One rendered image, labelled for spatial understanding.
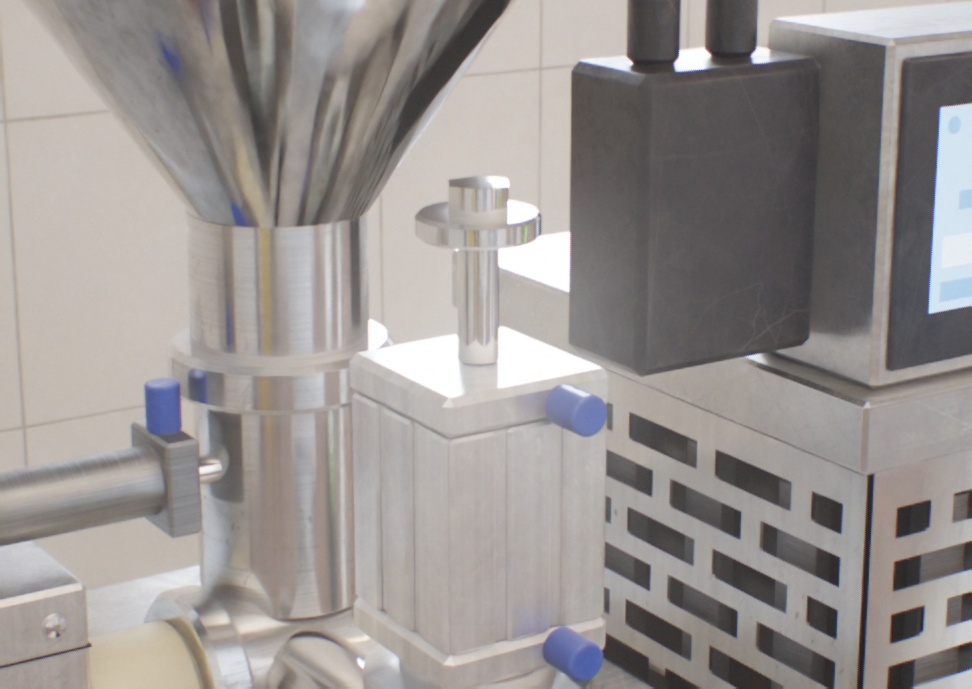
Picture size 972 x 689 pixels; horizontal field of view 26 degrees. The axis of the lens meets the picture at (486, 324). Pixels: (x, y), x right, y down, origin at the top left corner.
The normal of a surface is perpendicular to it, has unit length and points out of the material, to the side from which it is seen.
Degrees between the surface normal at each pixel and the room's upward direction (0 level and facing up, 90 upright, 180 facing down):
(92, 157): 90
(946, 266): 90
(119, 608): 0
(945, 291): 90
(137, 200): 90
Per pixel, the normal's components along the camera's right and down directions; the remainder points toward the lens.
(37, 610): 0.54, 0.22
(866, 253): -0.84, 0.14
